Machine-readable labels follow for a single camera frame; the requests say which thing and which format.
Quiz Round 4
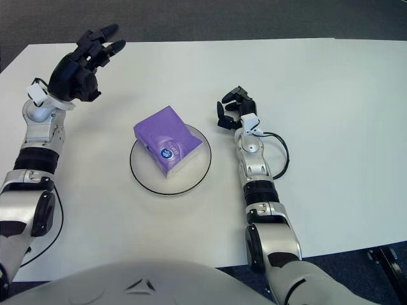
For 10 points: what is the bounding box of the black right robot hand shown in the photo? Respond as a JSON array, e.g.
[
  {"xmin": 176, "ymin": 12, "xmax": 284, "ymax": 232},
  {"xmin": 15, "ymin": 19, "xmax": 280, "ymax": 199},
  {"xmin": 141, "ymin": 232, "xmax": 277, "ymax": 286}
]
[{"xmin": 216, "ymin": 86, "xmax": 257, "ymax": 130}]

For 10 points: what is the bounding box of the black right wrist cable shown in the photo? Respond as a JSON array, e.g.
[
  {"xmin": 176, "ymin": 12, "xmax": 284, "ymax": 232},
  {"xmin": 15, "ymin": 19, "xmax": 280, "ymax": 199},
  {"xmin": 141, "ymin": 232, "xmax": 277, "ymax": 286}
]
[{"xmin": 262, "ymin": 132, "xmax": 290, "ymax": 180}]

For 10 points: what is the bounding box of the black table base frame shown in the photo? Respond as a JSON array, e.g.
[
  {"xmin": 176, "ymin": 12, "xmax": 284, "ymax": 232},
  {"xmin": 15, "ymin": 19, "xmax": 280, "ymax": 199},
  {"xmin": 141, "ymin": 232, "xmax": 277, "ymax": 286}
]
[{"xmin": 367, "ymin": 246, "xmax": 407, "ymax": 296}]

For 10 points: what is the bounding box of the white plate with black rim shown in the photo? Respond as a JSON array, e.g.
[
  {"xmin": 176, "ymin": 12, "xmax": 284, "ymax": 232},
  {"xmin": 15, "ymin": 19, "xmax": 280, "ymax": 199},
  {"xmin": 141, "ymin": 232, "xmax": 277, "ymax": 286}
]
[{"xmin": 128, "ymin": 123, "xmax": 213, "ymax": 196}]

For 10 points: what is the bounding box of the grey robot torso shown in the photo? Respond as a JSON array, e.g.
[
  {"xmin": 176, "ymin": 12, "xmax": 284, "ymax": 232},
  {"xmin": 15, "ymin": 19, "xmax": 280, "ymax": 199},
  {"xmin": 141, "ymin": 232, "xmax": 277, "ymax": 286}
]
[{"xmin": 6, "ymin": 259, "xmax": 277, "ymax": 305}]

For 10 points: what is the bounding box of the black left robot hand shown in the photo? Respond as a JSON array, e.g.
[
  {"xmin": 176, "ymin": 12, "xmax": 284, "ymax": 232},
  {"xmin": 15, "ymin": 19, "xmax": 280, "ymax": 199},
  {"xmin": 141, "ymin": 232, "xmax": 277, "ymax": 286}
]
[{"xmin": 47, "ymin": 24, "xmax": 127, "ymax": 102}]

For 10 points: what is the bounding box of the black left elbow cable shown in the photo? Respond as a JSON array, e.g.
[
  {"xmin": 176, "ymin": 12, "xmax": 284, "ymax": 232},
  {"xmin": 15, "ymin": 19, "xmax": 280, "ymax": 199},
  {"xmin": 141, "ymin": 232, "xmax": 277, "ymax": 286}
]
[{"xmin": 20, "ymin": 184, "xmax": 64, "ymax": 268}]

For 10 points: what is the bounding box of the purple tissue paper pack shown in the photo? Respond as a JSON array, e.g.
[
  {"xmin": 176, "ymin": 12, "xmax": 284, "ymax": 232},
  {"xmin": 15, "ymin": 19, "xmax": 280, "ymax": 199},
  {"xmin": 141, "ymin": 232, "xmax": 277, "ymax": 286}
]
[{"xmin": 133, "ymin": 106, "xmax": 204, "ymax": 178}]

